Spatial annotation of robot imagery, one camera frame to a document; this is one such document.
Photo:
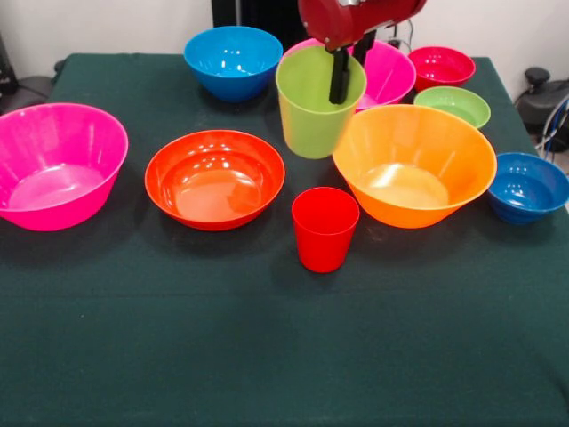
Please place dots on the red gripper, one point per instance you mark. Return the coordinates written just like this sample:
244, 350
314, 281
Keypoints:
347, 22

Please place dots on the green cup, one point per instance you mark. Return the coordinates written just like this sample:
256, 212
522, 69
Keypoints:
311, 129

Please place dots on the large orange bowl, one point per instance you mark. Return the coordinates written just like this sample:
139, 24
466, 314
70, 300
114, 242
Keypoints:
418, 209

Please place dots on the red cup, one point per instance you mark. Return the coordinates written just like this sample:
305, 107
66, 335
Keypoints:
324, 240

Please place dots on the orange-red bowl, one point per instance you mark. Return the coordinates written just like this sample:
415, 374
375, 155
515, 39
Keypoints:
215, 195

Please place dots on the large pink bowl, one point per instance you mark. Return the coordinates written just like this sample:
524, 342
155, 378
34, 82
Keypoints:
391, 75
58, 187

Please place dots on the small crimson bowl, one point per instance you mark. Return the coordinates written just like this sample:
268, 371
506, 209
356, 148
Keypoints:
440, 66

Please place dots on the small green bowl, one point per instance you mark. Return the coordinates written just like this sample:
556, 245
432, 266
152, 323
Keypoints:
453, 107

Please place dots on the light blue bowl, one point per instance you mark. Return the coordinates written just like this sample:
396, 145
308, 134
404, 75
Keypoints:
233, 58

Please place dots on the small dark blue bowl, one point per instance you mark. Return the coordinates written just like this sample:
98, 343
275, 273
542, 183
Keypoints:
526, 187

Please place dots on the dark green tablecloth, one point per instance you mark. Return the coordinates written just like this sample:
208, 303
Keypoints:
266, 333

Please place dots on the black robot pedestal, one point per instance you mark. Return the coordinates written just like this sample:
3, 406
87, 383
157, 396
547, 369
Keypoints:
258, 13

